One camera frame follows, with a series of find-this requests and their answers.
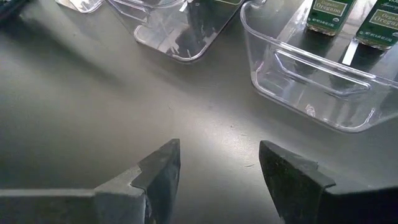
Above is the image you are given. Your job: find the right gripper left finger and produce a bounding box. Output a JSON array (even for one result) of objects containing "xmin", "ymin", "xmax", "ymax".
[{"xmin": 0, "ymin": 138, "xmax": 182, "ymax": 224}]

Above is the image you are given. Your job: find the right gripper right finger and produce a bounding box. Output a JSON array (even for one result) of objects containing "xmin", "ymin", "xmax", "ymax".
[{"xmin": 259, "ymin": 139, "xmax": 398, "ymax": 224}]

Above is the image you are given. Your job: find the oregano glass spice jar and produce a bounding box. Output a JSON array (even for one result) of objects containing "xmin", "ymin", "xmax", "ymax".
[
  {"xmin": 354, "ymin": 0, "xmax": 398, "ymax": 51},
  {"xmin": 306, "ymin": 0, "xmax": 358, "ymax": 37}
]

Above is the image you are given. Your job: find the clear plastic bin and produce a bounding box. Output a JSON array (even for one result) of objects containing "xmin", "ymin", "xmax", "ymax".
[
  {"xmin": 55, "ymin": 0, "xmax": 105, "ymax": 14},
  {"xmin": 239, "ymin": 0, "xmax": 398, "ymax": 134},
  {"xmin": 105, "ymin": 0, "xmax": 248, "ymax": 64}
]

